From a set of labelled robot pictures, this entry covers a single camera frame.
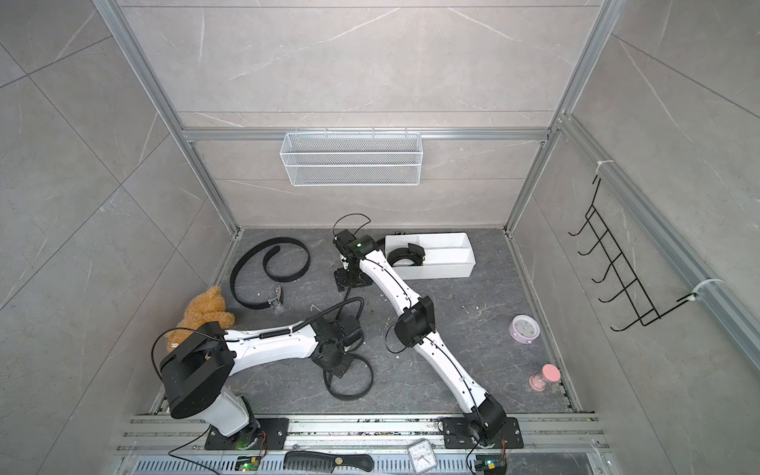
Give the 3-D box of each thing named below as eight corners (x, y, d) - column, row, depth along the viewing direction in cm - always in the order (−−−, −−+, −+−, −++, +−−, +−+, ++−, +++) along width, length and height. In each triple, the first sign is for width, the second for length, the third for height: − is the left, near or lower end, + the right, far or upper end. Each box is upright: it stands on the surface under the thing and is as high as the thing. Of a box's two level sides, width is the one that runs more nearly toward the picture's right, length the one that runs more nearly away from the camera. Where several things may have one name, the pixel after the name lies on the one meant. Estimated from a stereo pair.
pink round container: (512, 343, 91) (516, 339, 89) (505, 319, 96) (509, 315, 94) (540, 343, 91) (544, 339, 89) (532, 319, 96) (535, 315, 94)
